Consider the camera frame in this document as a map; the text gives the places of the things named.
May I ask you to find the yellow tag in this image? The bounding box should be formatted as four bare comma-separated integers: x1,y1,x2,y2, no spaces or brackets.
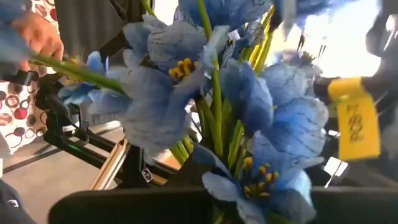
328,77,382,162

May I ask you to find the person's hand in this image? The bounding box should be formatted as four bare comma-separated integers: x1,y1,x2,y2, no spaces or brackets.
12,12,65,73

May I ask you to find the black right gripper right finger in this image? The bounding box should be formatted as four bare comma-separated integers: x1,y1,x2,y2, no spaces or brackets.
310,185,398,224

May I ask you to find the white red dotted cloth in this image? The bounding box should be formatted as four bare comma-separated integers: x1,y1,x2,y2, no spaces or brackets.
0,0,60,155

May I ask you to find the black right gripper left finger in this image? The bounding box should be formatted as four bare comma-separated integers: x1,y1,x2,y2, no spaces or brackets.
48,186,215,224

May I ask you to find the dark grey fabric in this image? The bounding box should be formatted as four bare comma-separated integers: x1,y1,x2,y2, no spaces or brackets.
54,0,153,62

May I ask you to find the blue flower bunch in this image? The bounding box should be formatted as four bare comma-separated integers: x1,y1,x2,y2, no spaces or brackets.
58,0,330,224
0,0,128,94

